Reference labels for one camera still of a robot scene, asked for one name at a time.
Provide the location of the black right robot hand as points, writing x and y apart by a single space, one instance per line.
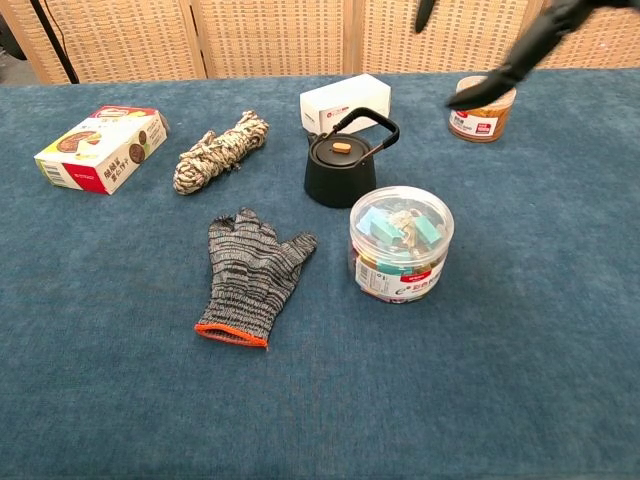
542 37

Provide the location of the brown lidded jar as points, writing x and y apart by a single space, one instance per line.
482 122

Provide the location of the white cardboard box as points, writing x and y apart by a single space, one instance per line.
345 97

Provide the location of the woven wooden folding screen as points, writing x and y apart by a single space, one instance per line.
270 35

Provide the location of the blue table cloth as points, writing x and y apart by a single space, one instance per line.
500 350

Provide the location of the grey knit work glove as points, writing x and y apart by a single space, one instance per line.
250 275

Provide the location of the red white cookie box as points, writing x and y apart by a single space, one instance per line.
100 150

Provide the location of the black tripod stand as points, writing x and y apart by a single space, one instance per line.
55 42

